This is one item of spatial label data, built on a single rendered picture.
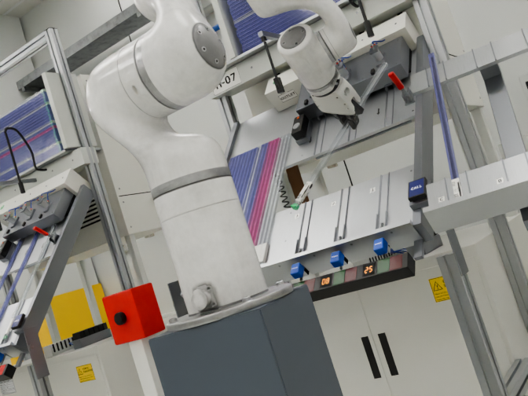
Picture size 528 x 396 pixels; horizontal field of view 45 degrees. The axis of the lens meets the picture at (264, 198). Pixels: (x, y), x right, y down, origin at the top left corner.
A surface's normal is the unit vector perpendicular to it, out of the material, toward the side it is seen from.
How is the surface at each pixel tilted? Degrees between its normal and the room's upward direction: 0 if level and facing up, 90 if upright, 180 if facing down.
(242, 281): 90
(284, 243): 44
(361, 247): 134
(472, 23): 90
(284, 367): 90
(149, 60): 91
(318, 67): 142
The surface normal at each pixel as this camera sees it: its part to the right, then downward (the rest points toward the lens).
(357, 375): -0.53, 0.11
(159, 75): -0.34, 0.47
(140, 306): 0.79, -0.30
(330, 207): -0.58, -0.62
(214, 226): 0.29, -0.17
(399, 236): -0.17, 0.73
